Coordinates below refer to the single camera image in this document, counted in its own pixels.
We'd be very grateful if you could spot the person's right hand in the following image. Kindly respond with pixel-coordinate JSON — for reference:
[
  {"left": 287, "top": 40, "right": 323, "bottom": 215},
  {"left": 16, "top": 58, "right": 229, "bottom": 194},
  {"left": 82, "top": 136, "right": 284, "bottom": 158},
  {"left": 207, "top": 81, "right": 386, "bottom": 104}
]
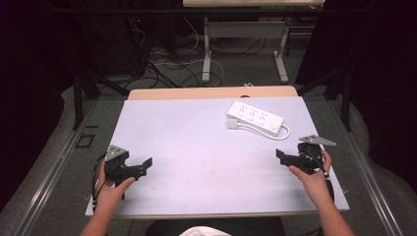
[{"left": 287, "top": 149, "right": 332, "bottom": 205}]

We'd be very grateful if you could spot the black metal stand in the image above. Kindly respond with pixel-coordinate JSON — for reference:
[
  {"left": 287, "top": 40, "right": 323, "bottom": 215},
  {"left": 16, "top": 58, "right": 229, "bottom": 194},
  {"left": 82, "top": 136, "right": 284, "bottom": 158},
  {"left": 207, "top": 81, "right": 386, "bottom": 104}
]
[
  {"left": 71, "top": 63, "right": 131, "bottom": 131},
  {"left": 295, "top": 63, "right": 355, "bottom": 133}
]

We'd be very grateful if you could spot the white table mat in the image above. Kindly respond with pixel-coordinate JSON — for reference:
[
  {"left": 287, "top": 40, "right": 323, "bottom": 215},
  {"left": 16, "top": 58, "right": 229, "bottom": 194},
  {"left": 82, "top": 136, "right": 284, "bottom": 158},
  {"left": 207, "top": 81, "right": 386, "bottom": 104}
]
[{"left": 85, "top": 95, "right": 350, "bottom": 218}]

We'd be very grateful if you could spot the black computer tower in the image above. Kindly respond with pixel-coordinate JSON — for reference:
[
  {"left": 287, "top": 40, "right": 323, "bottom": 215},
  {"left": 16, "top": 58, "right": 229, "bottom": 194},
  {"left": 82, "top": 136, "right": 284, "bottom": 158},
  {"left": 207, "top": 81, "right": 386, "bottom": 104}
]
[{"left": 78, "top": 14, "right": 150, "bottom": 78}]

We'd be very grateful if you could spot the white power strip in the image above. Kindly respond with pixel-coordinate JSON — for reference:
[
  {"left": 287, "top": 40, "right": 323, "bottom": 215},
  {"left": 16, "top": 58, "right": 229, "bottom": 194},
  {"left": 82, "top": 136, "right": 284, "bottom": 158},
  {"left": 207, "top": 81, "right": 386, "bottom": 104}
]
[{"left": 226, "top": 99, "right": 285, "bottom": 135}]

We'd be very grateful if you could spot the white desk with metal legs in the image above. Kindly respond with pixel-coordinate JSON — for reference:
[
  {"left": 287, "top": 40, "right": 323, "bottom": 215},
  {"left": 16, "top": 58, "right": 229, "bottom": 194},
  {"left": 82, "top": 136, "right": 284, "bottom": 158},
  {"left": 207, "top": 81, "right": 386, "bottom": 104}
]
[{"left": 182, "top": 0, "right": 327, "bottom": 85}]

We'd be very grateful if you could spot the white power strip cable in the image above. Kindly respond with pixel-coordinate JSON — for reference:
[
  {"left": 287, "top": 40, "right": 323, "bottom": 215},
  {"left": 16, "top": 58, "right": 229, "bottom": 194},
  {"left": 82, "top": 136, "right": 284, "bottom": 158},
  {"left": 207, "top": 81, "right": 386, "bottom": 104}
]
[{"left": 236, "top": 117, "right": 292, "bottom": 142}]

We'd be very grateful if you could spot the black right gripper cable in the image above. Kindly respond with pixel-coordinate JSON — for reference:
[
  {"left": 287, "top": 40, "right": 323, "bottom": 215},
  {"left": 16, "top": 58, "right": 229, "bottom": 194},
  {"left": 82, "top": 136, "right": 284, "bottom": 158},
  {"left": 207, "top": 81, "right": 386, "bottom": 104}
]
[{"left": 309, "top": 150, "right": 336, "bottom": 203}]

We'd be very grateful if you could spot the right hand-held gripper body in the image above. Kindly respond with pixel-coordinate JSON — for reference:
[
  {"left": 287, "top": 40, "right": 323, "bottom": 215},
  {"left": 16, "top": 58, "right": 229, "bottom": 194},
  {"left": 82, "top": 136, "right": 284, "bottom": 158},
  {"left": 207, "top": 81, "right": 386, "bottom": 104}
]
[{"left": 286, "top": 134, "right": 337, "bottom": 175}]

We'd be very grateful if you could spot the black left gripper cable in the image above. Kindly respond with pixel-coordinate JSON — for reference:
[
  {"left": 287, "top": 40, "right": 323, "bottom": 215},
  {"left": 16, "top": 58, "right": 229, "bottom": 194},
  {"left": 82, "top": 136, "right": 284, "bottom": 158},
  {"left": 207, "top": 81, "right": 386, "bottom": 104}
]
[{"left": 91, "top": 152, "right": 109, "bottom": 212}]

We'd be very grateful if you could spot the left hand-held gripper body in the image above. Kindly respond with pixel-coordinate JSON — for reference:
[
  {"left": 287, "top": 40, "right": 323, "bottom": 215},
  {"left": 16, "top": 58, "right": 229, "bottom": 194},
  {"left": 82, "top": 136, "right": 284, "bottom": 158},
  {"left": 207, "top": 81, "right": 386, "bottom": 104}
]
[{"left": 103, "top": 145, "right": 145, "bottom": 182}]

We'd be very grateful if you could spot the tangle of floor cables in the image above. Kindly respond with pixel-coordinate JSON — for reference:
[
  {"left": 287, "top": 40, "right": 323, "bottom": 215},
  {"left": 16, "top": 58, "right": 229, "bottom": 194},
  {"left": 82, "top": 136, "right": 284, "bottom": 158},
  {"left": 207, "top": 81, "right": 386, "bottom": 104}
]
[{"left": 124, "top": 16, "right": 268, "bottom": 90}]

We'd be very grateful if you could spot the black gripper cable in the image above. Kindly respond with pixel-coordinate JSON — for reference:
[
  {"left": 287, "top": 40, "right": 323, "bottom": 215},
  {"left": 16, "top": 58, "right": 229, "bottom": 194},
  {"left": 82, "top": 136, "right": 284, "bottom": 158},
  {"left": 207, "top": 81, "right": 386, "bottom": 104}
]
[
  {"left": 91, "top": 152, "right": 109, "bottom": 212},
  {"left": 309, "top": 150, "right": 336, "bottom": 203}
]

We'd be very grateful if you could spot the wooden table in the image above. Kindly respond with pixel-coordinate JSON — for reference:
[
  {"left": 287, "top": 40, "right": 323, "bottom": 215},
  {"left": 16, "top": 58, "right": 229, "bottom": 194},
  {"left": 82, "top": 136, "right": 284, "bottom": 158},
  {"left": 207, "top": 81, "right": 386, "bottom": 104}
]
[{"left": 127, "top": 85, "right": 299, "bottom": 101}]

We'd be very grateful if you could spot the black floor socket frame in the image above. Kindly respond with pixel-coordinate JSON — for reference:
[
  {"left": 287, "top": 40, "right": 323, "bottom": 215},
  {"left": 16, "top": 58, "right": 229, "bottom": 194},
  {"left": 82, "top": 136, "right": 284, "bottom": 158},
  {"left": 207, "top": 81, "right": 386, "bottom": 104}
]
[{"left": 75, "top": 133, "right": 96, "bottom": 149}]

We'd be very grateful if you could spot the person's left hand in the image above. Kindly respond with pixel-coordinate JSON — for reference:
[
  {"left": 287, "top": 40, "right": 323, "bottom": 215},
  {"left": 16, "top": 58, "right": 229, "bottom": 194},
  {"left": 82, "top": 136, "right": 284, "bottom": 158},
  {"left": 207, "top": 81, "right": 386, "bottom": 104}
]
[{"left": 93, "top": 160, "right": 136, "bottom": 215}]

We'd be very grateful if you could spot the aluminium floor rail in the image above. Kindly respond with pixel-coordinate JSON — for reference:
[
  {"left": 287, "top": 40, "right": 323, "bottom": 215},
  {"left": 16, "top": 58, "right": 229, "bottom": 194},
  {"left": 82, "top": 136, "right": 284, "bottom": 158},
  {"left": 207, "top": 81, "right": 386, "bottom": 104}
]
[
  {"left": 11, "top": 99, "right": 97, "bottom": 236},
  {"left": 328, "top": 97, "right": 405, "bottom": 236}
]

